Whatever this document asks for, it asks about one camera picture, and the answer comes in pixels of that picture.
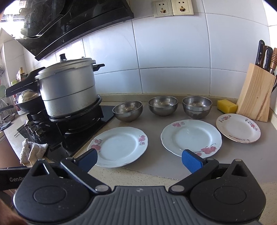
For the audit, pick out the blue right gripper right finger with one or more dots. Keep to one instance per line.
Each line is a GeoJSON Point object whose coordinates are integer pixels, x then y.
{"type": "Point", "coordinates": [192, 161]}

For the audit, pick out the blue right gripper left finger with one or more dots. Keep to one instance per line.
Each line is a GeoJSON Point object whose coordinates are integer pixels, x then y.
{"type": "Point", "coordinates": [87, 160]}

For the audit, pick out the pink flower plate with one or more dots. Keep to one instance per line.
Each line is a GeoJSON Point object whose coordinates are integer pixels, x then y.
{"type": "Point", "coordinates": [120, 146]}
{"type": "Point", "coordinates": [197, 136]}

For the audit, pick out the steel bowl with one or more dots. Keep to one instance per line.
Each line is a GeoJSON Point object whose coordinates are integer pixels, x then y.
{"type": "Point", "coordinates": [197, 107]}
{"type": "Point", "coordinates": [163, 105]}
{"type": "Point", "coordinates": [128, 111]}

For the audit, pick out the multicolour flower rimmed plate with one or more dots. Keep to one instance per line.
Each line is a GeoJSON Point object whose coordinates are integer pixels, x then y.
{"type": "Point", "coordinates": [238, 128]}

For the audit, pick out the black gas stove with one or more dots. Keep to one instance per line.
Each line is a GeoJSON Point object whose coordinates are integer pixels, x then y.
{"type": "Point", "coordinates": [65, 138]}

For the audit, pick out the white dish cloth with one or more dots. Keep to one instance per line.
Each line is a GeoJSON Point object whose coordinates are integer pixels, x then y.
{"type": "Point", "coordinates": [31, 152]}

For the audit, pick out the yellow sponge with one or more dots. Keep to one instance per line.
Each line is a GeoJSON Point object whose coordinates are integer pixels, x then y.
{"type": "Point", "coordinates": [226, 106]}

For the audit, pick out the silver pressure cooker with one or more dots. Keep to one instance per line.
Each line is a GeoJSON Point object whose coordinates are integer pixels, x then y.
{"type": "Point", "coordinates": [66, 87]}

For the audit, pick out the wooden knife block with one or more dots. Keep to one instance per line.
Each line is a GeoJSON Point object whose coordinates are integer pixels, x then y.
{"type": "Point", "coordinates": [254, 99]}

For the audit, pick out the black range hood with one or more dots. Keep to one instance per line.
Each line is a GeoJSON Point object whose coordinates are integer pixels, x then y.
{"type": "Point", "coordinates": [50, 25]}

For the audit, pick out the black scissors handle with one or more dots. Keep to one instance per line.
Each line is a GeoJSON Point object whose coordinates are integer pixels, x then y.
{"type": "Point", "coordinates": [275, 84]}

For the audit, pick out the brown wooden tool handle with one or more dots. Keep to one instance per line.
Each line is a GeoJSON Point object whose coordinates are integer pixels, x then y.
{"type": "Point", "coordinates": [273, 61]}

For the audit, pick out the dark ribbed knife handle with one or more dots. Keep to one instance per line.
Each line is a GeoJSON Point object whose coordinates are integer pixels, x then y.
{"type": "Point", "coordinates": [266, 58]}

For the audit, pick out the black knife handle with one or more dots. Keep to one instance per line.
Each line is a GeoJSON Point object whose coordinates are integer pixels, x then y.
{"type": "Point", "coordinates": [259, 53]}

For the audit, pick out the right wall socket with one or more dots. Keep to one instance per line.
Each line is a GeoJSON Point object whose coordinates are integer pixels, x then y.
{"type": "Point", "coordinates": [182, 7]}

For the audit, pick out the wall socket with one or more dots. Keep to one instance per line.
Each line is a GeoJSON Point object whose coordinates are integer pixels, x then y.
{"type": "Point", "coordinates": [182, 7]}
{"type": "Point", "coordinates": [162, 8]}

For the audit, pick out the left wall socket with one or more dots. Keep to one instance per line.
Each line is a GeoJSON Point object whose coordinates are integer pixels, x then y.
{"type": "Point", "coordinates": [162, 8]}

